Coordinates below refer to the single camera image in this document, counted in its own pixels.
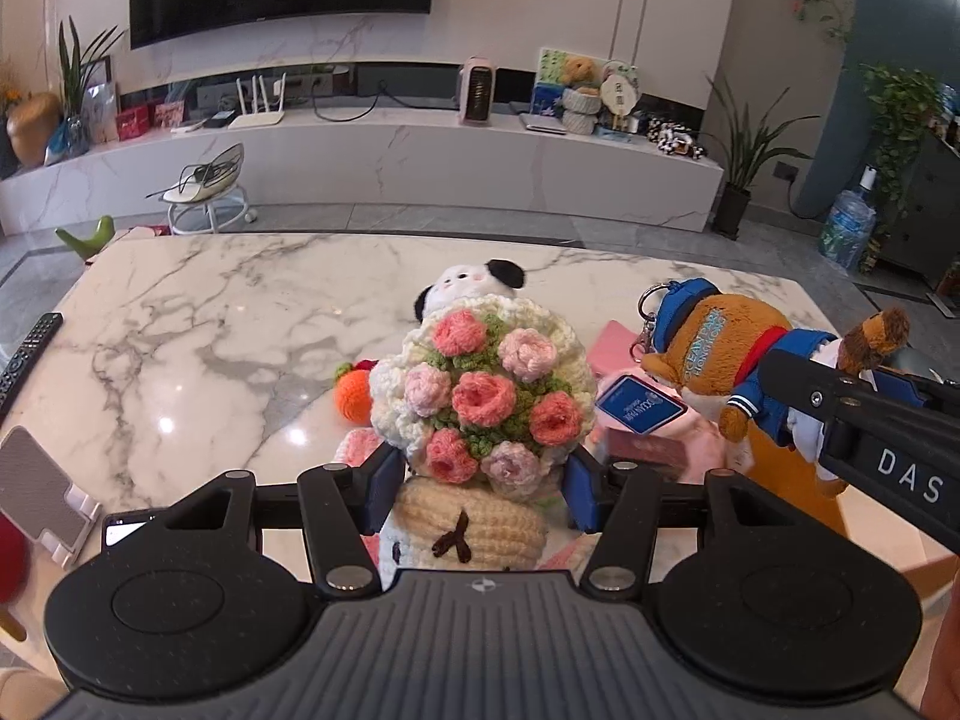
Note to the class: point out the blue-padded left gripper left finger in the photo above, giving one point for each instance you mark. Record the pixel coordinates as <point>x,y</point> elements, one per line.
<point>375,486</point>

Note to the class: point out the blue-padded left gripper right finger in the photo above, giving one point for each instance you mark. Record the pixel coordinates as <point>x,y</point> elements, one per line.
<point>590,490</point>

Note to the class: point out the red patterned small box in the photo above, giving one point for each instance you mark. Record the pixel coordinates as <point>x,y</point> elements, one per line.
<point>668,456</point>

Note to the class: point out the pink snap wallet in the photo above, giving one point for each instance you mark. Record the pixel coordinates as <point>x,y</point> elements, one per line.
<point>614,354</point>

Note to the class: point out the crochet flower bouquet doll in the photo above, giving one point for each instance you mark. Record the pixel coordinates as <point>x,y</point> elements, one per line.
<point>484,402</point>

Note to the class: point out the brown bear plush blue outfit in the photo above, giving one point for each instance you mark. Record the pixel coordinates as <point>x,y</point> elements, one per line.
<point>709,345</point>

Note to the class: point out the orange crochet carrot toy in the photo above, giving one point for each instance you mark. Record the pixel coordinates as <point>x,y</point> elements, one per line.
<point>352,395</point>

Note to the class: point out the red crochet flower toy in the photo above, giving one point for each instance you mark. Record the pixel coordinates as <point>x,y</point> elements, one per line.
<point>364,365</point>

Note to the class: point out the orange cardboard box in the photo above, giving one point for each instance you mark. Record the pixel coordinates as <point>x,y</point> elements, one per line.
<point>929,567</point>

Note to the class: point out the blue water bottle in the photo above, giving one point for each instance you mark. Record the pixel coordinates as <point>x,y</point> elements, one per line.
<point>849,223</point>

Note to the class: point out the white panda plush toy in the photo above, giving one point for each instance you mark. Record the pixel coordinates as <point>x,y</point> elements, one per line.
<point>497,276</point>

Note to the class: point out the white marble tv cabinet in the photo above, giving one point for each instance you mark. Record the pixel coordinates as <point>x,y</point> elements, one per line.
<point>389,157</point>

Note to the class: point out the potted plant black pot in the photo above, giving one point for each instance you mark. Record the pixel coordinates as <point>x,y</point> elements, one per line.
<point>747,144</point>

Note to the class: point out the baby bouncer seat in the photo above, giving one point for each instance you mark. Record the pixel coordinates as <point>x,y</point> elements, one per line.
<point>208,198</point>

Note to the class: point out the hanging ivy plant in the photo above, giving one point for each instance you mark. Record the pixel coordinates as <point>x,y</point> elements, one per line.
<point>903,104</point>

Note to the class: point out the silver phone stand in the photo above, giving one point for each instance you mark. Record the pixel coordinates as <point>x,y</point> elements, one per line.
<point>40,499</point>

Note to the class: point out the black white cow toy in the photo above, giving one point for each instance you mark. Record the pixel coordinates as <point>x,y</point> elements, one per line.
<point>674,139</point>

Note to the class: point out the silver laptop on shelf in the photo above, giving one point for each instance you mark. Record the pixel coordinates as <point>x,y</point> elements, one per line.
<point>542,123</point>

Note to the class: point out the black remote control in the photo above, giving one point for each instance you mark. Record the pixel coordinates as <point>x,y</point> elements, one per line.
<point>20,365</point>

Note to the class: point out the teddy bear in knitted basket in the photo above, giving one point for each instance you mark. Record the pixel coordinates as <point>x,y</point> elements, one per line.
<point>581,97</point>

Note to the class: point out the white wifi router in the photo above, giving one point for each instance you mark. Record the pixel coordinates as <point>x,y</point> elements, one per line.
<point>254,106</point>

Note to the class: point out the white round fan sign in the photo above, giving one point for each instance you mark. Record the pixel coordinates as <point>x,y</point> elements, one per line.
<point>619,97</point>

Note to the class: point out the pink small heater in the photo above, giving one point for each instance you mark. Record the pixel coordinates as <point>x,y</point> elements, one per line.
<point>476,91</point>

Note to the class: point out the red gift box on shelf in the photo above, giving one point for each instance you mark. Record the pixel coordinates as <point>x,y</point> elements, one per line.
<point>135,122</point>

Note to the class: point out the plant in glass vase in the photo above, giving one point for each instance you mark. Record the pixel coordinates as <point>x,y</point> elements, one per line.
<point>77,62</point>

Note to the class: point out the brown round vase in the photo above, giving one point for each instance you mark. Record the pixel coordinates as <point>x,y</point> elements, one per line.
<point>30,125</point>

